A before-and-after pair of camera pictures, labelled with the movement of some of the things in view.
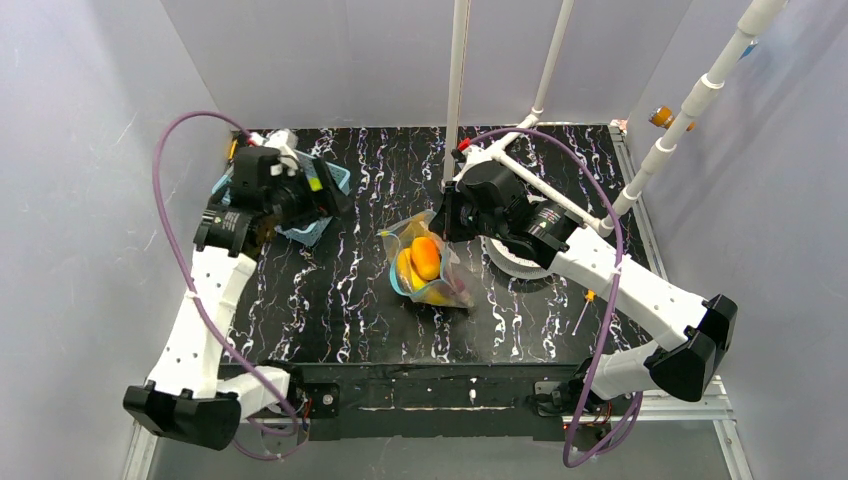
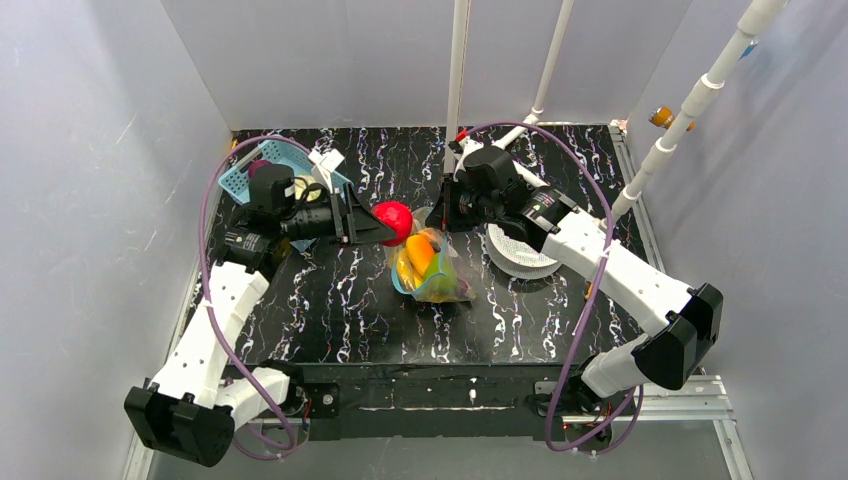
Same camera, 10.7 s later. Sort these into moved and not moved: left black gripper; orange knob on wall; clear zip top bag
Moved: left black gripper
Not moved: orange knob on wall; clear zip top bag
